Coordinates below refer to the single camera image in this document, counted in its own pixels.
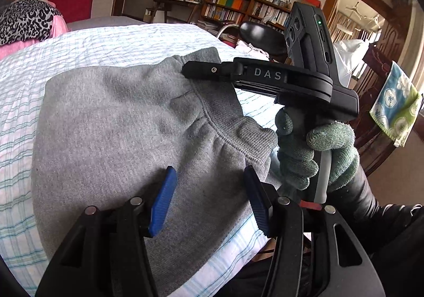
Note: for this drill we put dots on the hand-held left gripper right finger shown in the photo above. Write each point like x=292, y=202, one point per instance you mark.
x=258, y=204

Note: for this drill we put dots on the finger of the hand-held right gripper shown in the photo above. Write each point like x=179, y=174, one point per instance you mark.
x=205, y=69

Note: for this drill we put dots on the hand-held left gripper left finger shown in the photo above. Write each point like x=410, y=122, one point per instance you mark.
x=162, y=204

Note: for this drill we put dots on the grey sweatshirt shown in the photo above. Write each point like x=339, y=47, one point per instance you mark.
x=116, y=138

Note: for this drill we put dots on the person's right forearm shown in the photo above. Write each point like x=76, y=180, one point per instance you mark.
x=364, y=204

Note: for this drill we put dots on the person's right hand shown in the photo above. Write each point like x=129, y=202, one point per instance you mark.
x=341, y=148

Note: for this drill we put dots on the white cloth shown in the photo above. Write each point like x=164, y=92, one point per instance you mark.
x=251, y=51

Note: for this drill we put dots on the white plastic bag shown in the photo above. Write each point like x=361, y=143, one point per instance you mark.
x=351, y=55

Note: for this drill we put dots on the black chair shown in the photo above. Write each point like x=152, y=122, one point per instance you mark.
x=258, y=30

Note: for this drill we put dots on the dark wooden chair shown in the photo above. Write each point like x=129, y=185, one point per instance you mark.
x=372, y=62

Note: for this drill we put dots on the wooden bookshelf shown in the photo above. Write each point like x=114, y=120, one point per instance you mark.
x=238, y=7

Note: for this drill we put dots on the dark wooden desk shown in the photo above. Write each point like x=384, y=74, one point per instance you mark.
x=172, y=2

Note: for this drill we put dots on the person's dark trousers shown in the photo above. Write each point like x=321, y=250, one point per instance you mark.
x=248, y=280

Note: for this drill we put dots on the red box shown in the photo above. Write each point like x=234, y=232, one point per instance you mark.
x=312, y=1

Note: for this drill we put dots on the blue green patterned towel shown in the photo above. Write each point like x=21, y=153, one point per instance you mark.
x=394, y=101

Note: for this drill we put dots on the grey mattress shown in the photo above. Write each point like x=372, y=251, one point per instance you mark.
x=106, y=20

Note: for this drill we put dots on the blue striped white bedsheet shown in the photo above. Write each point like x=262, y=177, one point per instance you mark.
x=20, y=151

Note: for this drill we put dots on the leopard print cloth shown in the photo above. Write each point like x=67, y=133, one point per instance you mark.
x=23, y=19

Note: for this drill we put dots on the pink blanket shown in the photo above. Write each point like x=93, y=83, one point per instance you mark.
x=13, y=50

